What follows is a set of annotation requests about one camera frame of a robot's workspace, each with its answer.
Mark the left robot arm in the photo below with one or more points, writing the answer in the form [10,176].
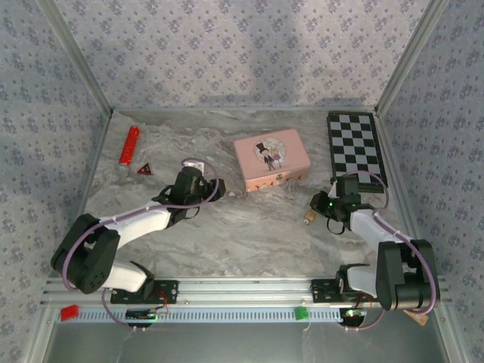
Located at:
[132,225]

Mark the red glitter tube silver cap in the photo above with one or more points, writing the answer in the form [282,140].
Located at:
[129,147]

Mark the pink tin box with figures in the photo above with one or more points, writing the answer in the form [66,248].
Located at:
[272,159]

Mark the orange paper tag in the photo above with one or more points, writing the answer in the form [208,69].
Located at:
[417,319]

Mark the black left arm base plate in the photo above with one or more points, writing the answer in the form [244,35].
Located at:
[166,291]

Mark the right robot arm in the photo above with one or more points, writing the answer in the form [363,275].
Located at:
[368,227]

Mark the green plastic block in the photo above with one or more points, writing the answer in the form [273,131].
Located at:
[302,314]

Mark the black checkered chessboard box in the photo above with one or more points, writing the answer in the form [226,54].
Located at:
[355,151]

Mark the aluminium frame corner post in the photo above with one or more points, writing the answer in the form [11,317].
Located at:
[75,56]
[412,56]

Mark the red and black triangle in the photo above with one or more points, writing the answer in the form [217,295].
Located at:
[144,170]

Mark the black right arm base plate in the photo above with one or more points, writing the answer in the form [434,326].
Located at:
[321,291]

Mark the brass padlock with steel shackle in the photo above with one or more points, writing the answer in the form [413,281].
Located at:
[311,218]

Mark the aluminium front rail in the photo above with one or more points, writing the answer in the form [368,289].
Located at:
[246,289]

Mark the red plastic block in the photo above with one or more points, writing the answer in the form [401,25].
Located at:
[70,312]

